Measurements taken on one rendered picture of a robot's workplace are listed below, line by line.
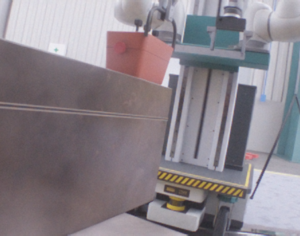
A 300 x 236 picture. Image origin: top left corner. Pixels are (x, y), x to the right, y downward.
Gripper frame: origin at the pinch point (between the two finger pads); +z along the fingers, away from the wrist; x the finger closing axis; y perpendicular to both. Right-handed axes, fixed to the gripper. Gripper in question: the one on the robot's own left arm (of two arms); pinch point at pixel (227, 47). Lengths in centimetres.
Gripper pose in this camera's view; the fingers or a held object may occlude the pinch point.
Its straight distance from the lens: 139.6
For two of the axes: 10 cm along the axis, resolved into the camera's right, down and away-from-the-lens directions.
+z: -1.6, 9.9, 0.4
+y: -3.3, -0.1, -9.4
